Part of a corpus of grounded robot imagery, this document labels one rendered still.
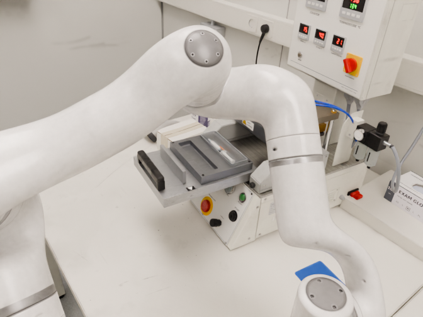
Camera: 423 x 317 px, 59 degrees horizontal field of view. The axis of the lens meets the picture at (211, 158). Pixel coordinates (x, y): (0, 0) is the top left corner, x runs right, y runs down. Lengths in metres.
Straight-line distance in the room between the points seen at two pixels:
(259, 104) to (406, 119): 0.95
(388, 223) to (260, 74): 0.79
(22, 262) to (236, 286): 0.60
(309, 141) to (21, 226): 0.48
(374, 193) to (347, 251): 0.78
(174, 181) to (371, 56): 0.62
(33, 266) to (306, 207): 0.41
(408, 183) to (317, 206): 0.80
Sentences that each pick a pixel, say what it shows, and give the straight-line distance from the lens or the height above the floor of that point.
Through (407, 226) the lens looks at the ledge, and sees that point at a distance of 1.31.
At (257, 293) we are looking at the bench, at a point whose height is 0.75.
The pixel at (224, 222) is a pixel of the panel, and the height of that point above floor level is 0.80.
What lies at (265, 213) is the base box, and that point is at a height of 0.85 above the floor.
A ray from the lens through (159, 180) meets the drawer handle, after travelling 0.95.
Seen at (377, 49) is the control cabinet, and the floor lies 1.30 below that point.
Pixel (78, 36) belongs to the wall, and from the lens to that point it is 2.41.
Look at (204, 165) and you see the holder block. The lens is 1.05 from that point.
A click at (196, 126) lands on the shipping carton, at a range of 1.54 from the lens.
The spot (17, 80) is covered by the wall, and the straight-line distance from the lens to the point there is 2.38.
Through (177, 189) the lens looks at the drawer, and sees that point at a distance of 0.97.
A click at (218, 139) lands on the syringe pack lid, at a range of 1.12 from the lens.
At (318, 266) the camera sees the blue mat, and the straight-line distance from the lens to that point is 1.14.
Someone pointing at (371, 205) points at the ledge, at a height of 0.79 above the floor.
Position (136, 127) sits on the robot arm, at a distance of 0.58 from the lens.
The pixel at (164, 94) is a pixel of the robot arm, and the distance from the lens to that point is 0.55.
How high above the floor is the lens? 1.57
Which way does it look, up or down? 33 degrees down
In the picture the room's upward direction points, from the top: 3 degrees clockwise
